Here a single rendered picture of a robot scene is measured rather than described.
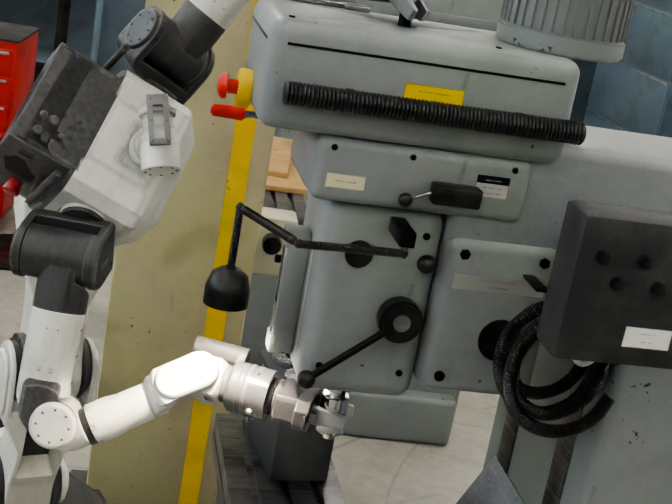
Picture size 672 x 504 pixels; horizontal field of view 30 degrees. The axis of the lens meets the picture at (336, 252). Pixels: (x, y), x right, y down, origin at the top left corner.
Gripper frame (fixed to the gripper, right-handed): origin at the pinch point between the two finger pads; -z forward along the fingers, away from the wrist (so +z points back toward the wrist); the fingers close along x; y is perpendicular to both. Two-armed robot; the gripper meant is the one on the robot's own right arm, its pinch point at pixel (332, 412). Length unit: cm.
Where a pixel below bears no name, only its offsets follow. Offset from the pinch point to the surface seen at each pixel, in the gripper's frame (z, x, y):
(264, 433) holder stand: 17.6, 32.6, 23.5
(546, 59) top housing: -21, -4, -66
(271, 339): 11.2, -6.8, -12.8
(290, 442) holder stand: 11.0, 26.9, 21.0
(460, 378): -19.7, -4.7, -13.8
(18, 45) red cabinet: 248, 379, 29
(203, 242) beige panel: 73, 156, 29
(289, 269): 10.4, -6.4, -25.0
